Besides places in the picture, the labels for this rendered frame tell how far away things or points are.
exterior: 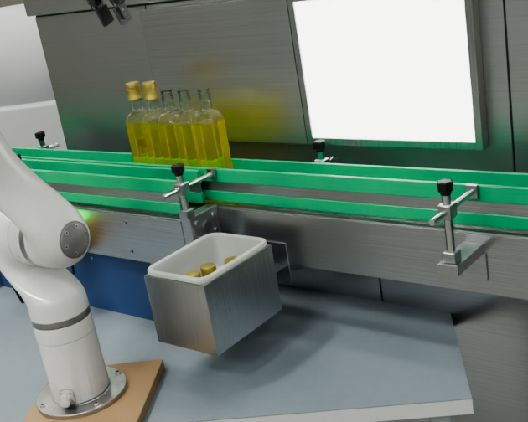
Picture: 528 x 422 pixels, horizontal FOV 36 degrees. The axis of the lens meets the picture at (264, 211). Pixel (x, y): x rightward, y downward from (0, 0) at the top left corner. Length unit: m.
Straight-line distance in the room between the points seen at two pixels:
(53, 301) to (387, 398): 0.68
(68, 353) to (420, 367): 0.71
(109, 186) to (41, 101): 2.15
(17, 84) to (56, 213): 2.65
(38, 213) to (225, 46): 0.67
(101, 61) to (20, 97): 1.86
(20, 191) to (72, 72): 0.95
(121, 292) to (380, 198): 0.81
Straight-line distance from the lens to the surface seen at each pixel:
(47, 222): 1.58
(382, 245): 1.67
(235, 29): 1.97
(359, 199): 1.69
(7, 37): 4.24
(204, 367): 1.85
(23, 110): 4.16
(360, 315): 1.96
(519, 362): 1.92
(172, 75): 2.14
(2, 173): 1.56
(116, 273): 2.15
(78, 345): 1.71
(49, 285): 1.70
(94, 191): 2.09
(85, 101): 2.47
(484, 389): 2.00
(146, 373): 1.83
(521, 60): 1.66
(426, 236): 1.61
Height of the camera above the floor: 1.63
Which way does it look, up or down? 19 degrees down
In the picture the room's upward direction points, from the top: 10 degrees counter-clockwise
